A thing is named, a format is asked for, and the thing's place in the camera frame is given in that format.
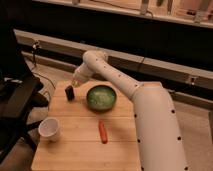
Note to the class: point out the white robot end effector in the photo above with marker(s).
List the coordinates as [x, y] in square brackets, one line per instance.
[81, 75]

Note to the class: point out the black eraser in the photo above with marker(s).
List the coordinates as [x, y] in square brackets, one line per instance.
[69, 93]

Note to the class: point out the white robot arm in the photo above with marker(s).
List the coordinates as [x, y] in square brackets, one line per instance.
[160, 142]

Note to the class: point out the green bowl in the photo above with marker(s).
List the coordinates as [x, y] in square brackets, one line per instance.
[101, 98]

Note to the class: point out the white paper cup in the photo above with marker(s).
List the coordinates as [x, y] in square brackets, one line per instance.
[49, 129]

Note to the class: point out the orange carrot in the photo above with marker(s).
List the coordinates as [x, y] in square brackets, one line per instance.
[102, 132]

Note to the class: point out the black chair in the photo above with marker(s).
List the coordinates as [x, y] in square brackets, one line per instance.
[19, 94]

